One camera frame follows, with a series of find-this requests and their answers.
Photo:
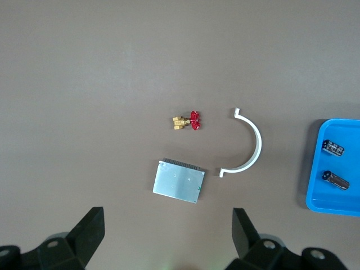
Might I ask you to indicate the long brown electrolytic capacitor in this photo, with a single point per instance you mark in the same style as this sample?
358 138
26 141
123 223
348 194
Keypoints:
336 180

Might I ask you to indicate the white semicircular pipe clamp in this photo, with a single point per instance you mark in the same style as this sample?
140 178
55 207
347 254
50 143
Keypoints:
258 140

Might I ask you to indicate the silver metal power supply box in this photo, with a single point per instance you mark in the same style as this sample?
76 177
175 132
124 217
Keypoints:
178 182

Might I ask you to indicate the brown table cover mat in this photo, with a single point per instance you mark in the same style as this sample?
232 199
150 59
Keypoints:
84 84

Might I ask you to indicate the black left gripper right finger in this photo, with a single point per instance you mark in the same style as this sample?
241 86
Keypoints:
267 256

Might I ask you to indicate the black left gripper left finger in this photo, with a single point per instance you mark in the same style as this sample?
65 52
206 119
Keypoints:
70 253

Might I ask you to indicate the blue plastic tray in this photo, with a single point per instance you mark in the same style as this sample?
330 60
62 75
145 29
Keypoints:
317 174

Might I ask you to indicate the small black connector block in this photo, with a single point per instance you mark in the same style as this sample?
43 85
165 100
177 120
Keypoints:
334 148

